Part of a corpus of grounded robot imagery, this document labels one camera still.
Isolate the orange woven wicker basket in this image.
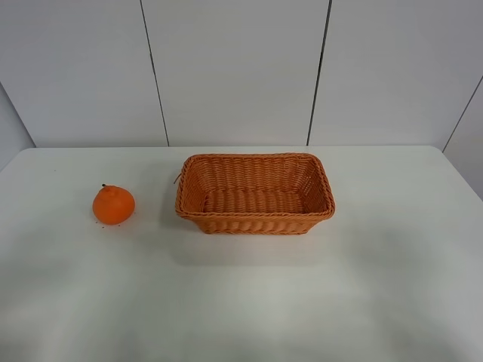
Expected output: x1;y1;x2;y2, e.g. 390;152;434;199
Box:
175;153;336;235

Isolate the orange fruit with stem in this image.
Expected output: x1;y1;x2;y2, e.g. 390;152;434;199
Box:
92;184;136;225

